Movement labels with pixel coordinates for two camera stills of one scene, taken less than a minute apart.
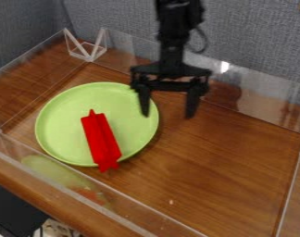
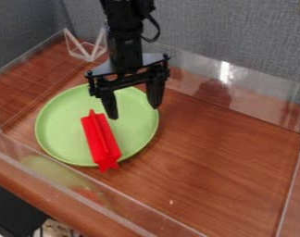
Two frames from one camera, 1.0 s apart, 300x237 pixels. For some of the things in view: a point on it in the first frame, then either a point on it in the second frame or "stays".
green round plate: x=59 y=128 stays
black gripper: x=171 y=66 → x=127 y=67
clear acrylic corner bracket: x=85 y=50 stays
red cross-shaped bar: x=102 y=143 stays
